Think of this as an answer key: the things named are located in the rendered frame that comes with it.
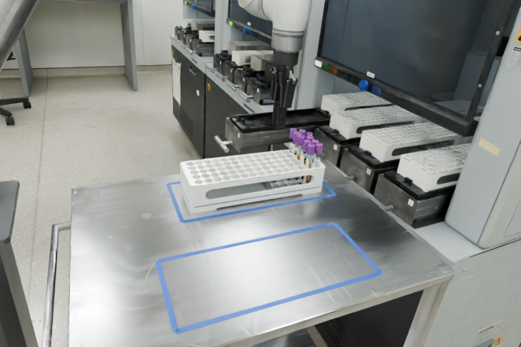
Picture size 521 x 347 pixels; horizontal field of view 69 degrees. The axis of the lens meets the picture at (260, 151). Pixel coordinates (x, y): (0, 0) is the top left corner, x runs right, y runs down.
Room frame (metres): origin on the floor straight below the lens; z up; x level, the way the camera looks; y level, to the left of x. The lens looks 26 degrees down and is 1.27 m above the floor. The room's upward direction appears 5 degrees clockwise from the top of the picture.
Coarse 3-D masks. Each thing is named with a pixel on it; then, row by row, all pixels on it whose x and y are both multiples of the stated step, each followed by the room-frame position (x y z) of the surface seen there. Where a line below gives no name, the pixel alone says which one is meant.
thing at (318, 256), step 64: (128, 192) 0.66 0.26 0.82; (320, 192) 0.73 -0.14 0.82; (128, 256) 0.47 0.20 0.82; (192, 256) 0.49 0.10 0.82; (256, 256) 0.50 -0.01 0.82; (320, 256) 0.52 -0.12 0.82; (384, 256) 0.53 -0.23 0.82; (128, 320) 0.35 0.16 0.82; (192, 320) 0.36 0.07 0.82; (256, 320) 0.37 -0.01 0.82; (320, 320) 0.39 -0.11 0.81
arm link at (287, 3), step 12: (264, 0) 1.15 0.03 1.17; (276, 0) 1.09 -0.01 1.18; (288, 0) 1.07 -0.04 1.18; (300, 0) 1.07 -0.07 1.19; (264, 12) 1.16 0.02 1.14; (276, 12) 1.08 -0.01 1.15; (288, 12) 1.07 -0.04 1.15; (300, 12) 1.07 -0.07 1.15; (276, 24) 1.09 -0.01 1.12; (288, 24) 1.07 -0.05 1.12; (300, 24) 1.08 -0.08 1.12
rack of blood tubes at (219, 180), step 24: (192, 168) 0.68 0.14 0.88; (216, 168) 0.68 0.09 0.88; (240, 168) 0.69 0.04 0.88; (264, 168) 0.71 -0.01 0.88; (288, 168) 0.71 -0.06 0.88; (312, 168) 0.72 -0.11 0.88; (192, 192) 0.61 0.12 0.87; (216, 192) 0.68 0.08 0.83; (240, 192) 0.69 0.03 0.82; (264, 192) 0.67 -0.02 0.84; (288, 192) 0.69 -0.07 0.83; (312, 192) 0.72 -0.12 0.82
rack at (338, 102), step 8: (328, 96) 1.31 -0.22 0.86; (336, 96) 1.30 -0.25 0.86; (344, 96) 1.32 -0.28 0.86; (352, 96) 1.33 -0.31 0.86; (360, 96) 1.33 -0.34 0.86; (368, 96) 1.34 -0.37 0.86; (376, 96) 1.36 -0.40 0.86; (328, 104) 1.26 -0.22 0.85; (336, 104) 1.22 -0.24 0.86; (344, 104) 1.22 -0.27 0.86; (352, 104) 1.24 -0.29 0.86; (360, 104) 1.25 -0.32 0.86; (368, 104) 1.27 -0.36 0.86; (376, 104) 1.29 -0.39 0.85; (384, 104) 1.30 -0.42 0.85; (392, 104) 1.39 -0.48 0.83
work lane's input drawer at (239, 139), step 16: (272, 112) 1.22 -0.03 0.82; (288, 112) 1.25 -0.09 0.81; (304, 112) 1.27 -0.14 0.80; (320, 112) 1.27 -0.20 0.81; (240, 128) 1.06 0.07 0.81; (256, 128) 1.07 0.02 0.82; (272, 128) 1.10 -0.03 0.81; (288, 128) 1.12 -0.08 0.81; (304, 128) 1.14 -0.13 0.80; (224, 144) 1.07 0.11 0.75; (240, 144) 1.04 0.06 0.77; (256, 144) 1.06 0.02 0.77; (272, 144) 1.09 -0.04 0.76
